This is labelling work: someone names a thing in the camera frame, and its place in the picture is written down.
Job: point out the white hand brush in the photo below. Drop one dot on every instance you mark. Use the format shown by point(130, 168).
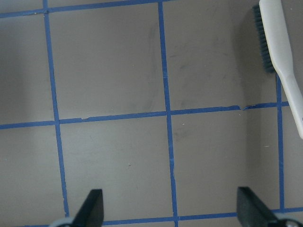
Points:
point(276, 53)

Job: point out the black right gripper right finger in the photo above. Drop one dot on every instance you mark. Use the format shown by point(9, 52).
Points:
point(252, 212)

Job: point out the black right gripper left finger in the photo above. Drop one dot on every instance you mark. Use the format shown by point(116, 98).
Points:
point(91, 213)

